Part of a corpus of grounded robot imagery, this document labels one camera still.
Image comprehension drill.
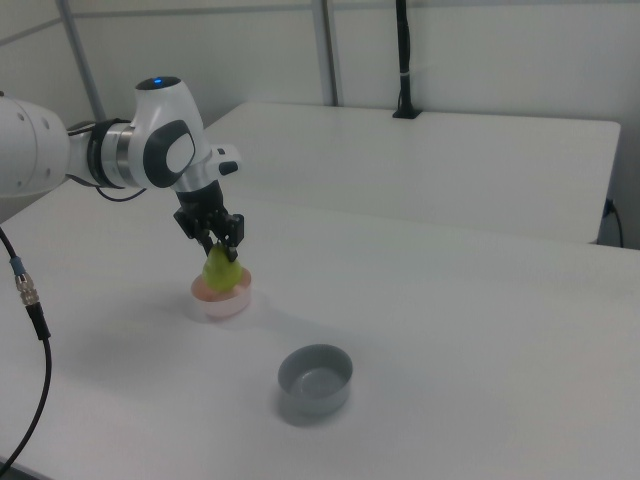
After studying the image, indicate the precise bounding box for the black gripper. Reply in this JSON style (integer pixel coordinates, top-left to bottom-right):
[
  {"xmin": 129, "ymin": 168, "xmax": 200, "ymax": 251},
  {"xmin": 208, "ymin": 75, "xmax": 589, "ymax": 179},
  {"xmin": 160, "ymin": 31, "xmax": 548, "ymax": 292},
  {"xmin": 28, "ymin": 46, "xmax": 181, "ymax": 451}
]
[{"xmin": 173, "ymin": 181, "xmax": 247, "ymax": 263}]

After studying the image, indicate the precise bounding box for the green pear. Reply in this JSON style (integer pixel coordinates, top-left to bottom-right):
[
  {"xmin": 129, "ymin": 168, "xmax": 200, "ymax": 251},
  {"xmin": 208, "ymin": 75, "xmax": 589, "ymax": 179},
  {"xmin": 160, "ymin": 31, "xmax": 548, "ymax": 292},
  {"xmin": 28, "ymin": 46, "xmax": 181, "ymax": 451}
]
[{"xmin": 201, "ymin": 243, "xmax": 245, "ymax": 295}]

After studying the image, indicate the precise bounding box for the pink plastic bowl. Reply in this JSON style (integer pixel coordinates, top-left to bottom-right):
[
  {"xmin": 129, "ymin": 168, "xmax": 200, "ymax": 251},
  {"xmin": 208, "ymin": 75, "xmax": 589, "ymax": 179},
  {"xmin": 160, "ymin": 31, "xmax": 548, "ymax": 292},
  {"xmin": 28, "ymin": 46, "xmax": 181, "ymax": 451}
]
[{"xmin": 190, "ymin": 268, "xmax": 253, "ymax": 319}]

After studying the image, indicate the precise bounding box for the grey plastic bowl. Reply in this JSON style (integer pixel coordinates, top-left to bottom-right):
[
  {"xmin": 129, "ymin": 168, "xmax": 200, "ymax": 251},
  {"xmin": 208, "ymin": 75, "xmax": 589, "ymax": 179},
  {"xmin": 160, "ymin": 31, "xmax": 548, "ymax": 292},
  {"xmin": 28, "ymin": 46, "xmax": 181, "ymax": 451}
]
[{"xmin": 277, "ymin": 343, "xmax": 355, "ymax": 415}]

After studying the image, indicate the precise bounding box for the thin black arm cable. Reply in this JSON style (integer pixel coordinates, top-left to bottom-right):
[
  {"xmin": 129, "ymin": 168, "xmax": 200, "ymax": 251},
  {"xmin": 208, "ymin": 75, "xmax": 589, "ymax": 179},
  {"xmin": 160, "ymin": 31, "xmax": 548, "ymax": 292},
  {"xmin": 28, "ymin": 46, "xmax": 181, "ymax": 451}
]
[{"xmin": 64, "ymin": 118, "xmax": 149, "ymax": 203}]

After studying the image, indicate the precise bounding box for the black cable with metal connector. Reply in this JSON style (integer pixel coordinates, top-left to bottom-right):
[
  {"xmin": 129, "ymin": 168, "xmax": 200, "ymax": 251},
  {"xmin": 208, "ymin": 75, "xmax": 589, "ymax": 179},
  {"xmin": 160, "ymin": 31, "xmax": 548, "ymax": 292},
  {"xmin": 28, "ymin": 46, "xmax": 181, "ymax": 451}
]
[{"xmin": 0, "ymin": 225, "xmax": 54, "ymax": 472}]

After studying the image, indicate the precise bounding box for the grey metal frame post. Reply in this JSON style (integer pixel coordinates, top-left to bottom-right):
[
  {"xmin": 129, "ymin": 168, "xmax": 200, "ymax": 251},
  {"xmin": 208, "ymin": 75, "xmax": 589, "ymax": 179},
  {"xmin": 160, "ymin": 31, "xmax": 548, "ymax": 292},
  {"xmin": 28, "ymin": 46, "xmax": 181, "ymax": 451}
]
[
  {"xmin": 310, "ymin": 0, "xmax": 342, "ymax": 107},
  {"xmin": 57, "ymin": 0, "xmax": 107, "ymax": 122}
]

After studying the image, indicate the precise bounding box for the black camera stand pole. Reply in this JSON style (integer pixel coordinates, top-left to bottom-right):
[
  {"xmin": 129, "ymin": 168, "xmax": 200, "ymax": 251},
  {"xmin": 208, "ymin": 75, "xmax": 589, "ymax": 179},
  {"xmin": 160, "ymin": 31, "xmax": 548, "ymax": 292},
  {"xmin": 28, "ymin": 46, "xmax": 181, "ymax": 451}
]
[{"xmin": 391, "ymin": 0, "xmax": 423, "ymax": 120}]

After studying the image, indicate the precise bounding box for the black wall power cable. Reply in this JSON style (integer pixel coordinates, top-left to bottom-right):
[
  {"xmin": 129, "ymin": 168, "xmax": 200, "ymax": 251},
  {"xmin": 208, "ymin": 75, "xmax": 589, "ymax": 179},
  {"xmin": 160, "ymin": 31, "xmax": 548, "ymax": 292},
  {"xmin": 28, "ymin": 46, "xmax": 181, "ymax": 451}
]
[{"xmin": 602, "ymin": 198, "xmax": 626, "ymax": 248}]

